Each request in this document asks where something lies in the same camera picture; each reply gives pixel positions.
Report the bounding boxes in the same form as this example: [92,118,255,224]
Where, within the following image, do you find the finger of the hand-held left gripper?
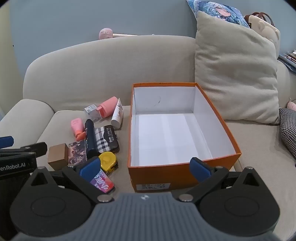
[0,136,14,148]
[0,142,48,160]

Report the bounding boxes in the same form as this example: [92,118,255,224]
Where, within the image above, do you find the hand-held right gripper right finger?
[178,157,266,204]

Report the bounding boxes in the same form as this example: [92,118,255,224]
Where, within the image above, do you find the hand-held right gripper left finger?
[30,157,114,204]

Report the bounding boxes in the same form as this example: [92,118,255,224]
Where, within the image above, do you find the printed picture card box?
[68,140,88,166]

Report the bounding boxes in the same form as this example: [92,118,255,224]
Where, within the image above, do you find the colourful tin box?
[89,169,115,194]

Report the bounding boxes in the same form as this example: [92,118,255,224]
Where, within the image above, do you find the brown wooden block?
[48,143,69,170]

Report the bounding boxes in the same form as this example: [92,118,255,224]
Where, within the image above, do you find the black cylindrical bottle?
[84,119,99,160]

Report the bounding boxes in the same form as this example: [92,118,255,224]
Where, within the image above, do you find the plaid and black case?
[94,125,120,154]

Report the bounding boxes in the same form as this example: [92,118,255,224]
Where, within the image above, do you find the orange cardboard shoe box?
[128,82,242,193]

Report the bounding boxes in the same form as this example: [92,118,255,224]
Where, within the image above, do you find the small pink bottle orange cap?
[71,118,87,141]

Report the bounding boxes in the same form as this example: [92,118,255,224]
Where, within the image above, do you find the clear plastic box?
[84,104,101,122]

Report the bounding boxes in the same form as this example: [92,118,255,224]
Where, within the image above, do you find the white cream tube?
[111,98,124,130]

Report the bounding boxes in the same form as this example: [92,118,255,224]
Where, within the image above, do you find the yellow tape measure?
[98,152,119,173]

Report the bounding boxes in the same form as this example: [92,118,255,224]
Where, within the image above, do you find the houndstooth cushion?
[279,108,296,160]

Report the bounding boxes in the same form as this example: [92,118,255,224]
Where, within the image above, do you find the beige throw pillow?
[194,10,280,126]

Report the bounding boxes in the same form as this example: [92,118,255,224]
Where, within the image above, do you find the pink massage hammer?
[99,28,137,40]

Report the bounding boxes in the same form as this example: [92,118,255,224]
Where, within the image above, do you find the stack of magazines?
[277,50,296,75]

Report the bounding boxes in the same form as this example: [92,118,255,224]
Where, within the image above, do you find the printed cartoon pillow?
[186,0,251,29]

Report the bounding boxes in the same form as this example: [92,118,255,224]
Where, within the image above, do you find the cream bag brown straps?
[245,12,281,59]

